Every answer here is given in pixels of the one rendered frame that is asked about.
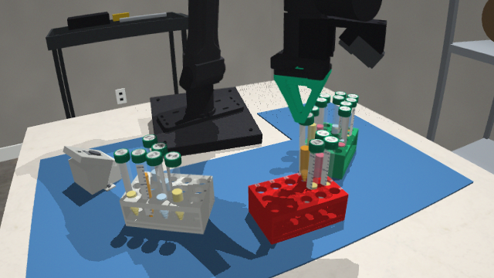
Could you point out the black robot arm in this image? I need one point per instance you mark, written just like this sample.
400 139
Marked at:
204 66

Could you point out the blue bench mat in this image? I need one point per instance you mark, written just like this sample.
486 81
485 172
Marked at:
78 235

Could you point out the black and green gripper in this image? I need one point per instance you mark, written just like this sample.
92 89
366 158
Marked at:
289 68

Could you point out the white test tube rack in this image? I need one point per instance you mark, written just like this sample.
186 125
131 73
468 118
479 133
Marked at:
201 209

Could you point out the red tube rack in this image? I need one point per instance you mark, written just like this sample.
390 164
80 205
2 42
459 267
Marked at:
302 218

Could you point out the green tube rack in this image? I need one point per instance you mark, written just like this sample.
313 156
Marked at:
343 153

